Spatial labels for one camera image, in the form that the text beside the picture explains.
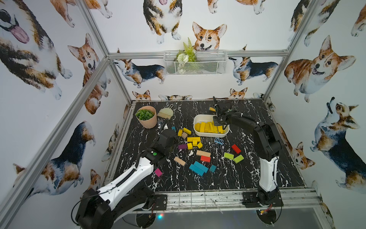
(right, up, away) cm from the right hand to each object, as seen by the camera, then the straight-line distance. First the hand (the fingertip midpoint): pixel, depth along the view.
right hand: (217, 119), depth 99 cm
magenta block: (-37, -30, -16) cm, 50 cm away
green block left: (+6, -22, -9) cm, 25 cm away
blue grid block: (+1, -14, -4) cm, 15 cm away
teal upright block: (-31, -6, +2) cm, 31 cm away
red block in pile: (-9, -24, -11) cm, 28 cm away
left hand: (-27, -4, -19) cm, 33 cm away
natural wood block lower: (-25, -25, -11) cm, 37 cm away
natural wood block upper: (-10, -21, -8) cm, 25 cm away
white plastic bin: (-9, -5, +1) cm, 11 cm away
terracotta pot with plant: (-47, +2, -4) cm, 47 cm away
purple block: (-24, -18, -5) cm, 30 cm away
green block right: (+12, -24, -11) cm, 29 cm away
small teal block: (-5, -28, -15) cm, 32 cm away
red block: (+11, -19, -6) cm, 23 cm away
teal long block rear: (-12, -28, -13) cm, 33 cm away
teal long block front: (-15, -29, -15) cm, 36 cm away
